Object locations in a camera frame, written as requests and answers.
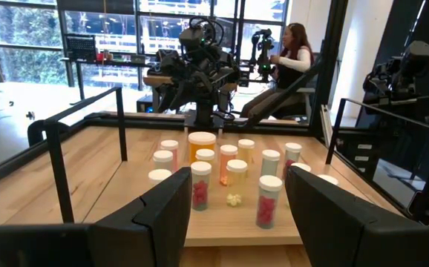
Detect pale yellow pill bottle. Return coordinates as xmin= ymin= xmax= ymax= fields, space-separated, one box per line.
xmin=194 ymin=148 xmax=216 ymax=164

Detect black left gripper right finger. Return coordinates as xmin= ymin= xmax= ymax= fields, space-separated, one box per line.
xmin=284 ymin=165 xmax=429 ymax=267

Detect white capped pill bottle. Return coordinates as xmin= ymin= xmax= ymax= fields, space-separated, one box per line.
xmin=291 ymin=162 xmax=312 ymax=174
xmin=317 ymin=174 xmax=340 ymax=186

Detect pale green pill bottle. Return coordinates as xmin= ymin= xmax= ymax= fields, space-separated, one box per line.
xmin=261 ymin=148 xmax=281 ymax=177

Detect black perforated panel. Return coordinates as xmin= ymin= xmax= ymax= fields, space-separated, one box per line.
xmin=65 ymin=33 xmax=97 ymax=63

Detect person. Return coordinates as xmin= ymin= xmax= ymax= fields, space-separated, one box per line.
xmin=239 ymin=22 xmax=316 ymax=120

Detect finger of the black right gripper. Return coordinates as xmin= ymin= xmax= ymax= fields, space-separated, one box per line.
xmin=217 ymin=91 xmax=235 ymax=112
xmin=157 ymin=87 xmax=184 ymax=112

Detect clear bottle red pills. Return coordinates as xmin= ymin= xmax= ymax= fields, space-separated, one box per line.
xmin=283 ymin=142 xmax=304 ymax=175
xmin=255 ymin=174 xmax=284 ymax=230
xmin=190 ymin=160 xmax=213 ymax=212

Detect black aluminium table frame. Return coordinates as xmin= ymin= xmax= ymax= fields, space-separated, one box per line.
xmin=0 ymin=0 xmax=429 ymax=227

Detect salmon pink pill bottle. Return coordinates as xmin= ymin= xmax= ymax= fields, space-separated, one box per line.
xmin=219 ymin=144 xmax=239 ymax=186

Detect tall yellow pill bottle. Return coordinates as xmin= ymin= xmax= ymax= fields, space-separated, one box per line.
xmin=237 ymin=138 xmax=256 ymax=166

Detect clear bottle yellow pills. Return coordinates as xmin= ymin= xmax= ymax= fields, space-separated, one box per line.
xmin=226 ymin=159 xmax=249 ymax=208

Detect black drawer unit white labels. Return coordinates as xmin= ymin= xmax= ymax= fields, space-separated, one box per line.
xmin=338 ymin=129 xmax=382 ymax=179

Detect small whitish pill bottle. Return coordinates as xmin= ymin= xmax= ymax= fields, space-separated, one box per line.
xmin=148 ymin=168 xmax=173 ymax=186

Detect large orange pill bottle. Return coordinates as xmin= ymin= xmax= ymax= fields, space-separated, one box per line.
xmin=188 ymin=131 xmax=217 ymax=164

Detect black curved loop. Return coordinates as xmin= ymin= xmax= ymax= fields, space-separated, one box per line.
xmin=27 ymin=118 xmax=71 ymax=148

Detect small teal pill bottle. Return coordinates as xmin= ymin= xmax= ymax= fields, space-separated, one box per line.
xmin=152 ymin=149 xmax=174 ymax=172

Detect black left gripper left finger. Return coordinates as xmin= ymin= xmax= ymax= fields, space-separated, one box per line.
xmin=0 ymin=166 xmax=194 ymax=267

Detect small pink pill bottle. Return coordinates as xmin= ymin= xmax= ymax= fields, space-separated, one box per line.
xmin=160 ymin=139 xmax=180 ymax=174

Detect blue lit computer case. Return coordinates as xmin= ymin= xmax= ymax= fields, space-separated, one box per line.
xmin=136 ymin=93 xmax=154 ymax=113

